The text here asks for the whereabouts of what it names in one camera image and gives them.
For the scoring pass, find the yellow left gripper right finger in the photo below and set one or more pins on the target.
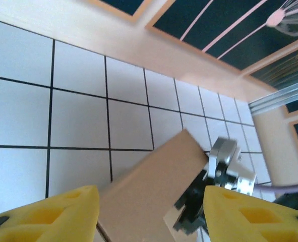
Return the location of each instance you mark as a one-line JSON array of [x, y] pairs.
[[252, 216]]

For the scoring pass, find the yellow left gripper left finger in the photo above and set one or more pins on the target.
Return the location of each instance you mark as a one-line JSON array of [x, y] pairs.
[[50, 216]]

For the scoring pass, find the brown cardboard paper box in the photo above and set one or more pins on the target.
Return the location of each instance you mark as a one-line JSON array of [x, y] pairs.
[[151, 181]]

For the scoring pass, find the white gridded table mat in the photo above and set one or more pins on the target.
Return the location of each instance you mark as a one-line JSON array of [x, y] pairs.
[[75, 118]]

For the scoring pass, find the aluminium profile rail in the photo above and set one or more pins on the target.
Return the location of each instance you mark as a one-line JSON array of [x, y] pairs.
[[277, 99]]

